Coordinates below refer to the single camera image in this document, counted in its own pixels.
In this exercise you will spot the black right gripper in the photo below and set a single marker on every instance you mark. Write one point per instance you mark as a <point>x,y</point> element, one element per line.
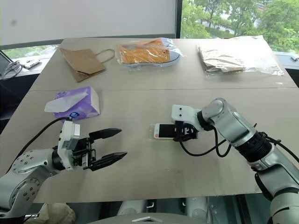
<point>190,133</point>

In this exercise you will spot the orange canvas shoe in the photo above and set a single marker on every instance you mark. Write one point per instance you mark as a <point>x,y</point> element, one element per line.
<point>142,53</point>

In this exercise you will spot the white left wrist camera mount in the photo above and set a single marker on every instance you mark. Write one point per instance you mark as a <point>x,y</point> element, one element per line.
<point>67,133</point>

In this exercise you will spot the flat white plate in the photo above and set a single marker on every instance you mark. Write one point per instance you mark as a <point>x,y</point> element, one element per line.
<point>144,219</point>

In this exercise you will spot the white smartphone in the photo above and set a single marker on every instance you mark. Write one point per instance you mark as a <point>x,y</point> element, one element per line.
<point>165,130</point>

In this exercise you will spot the dark window frame post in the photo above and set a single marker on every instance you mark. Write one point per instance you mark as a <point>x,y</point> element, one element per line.
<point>179,18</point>

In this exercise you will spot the white rounded robot body shell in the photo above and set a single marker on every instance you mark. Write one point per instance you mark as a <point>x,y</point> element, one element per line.
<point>196,208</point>

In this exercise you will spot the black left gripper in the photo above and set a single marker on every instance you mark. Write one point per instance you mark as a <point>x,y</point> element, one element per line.
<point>83,151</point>

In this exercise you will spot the stack of brown paper bags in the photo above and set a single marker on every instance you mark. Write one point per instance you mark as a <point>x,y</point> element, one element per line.
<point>217,61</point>

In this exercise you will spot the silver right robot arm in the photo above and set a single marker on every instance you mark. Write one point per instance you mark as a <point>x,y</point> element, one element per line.
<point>233,123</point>

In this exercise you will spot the white roller blind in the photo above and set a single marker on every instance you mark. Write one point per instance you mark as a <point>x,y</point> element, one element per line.
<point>88,18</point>

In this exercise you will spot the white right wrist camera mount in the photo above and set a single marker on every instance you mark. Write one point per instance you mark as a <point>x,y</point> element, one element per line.
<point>182,112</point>

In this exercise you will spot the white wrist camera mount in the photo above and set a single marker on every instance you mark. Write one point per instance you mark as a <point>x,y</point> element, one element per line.
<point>67,133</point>
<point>182,112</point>

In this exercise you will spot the small grey device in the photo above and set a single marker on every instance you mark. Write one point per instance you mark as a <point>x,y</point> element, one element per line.
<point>295,58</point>

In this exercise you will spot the large clear plastic bag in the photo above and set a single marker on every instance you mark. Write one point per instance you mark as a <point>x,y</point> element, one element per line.
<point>259,58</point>

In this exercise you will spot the purple tissue pack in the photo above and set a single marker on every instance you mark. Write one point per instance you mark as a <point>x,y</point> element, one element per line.
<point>90,106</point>

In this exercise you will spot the white tissue sheet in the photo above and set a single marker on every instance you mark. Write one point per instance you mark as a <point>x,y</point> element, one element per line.
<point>58,103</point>

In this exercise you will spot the beige crumpled cloth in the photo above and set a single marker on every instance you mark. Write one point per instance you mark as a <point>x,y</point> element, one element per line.
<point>59,213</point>

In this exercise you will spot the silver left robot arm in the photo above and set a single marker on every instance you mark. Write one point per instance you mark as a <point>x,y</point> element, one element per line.
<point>25,163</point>

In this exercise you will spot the orange items in plastic bag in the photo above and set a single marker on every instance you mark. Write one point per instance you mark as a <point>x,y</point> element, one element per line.
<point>163,41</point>

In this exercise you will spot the small white electronic device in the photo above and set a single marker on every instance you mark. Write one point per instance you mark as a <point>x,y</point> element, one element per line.
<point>31,63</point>

